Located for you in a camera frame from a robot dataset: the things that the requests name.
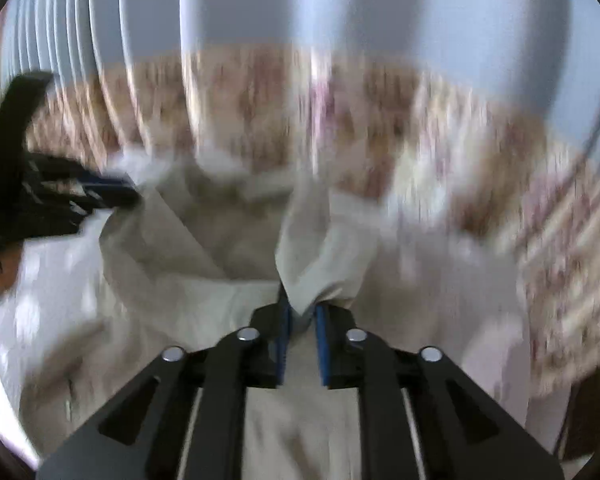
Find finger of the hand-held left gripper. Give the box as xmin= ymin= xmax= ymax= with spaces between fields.
xmin=27 ymin=152 xmax=137 ymax=195
xmin=27 ymin=187 xmax=143 ymax=237

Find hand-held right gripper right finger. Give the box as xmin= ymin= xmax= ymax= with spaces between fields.
xmin=315 ymin=305 xmax=566 ymax=480

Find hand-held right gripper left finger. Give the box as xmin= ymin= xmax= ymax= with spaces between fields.
xmin=35 ymin=302 xmax=293 ymax=480

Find beige hooded jacket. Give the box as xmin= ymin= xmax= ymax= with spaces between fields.
xmin=20 ymin=160 xmax=531 ymax=480

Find grey printed bed sheet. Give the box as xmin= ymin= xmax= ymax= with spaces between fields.
xmin=0 ymin=230 xmax=111 ymax=411

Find blue curtain with floral border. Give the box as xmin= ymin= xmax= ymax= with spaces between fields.
xmin=0 ymin=0 xmax=600 ymax=396

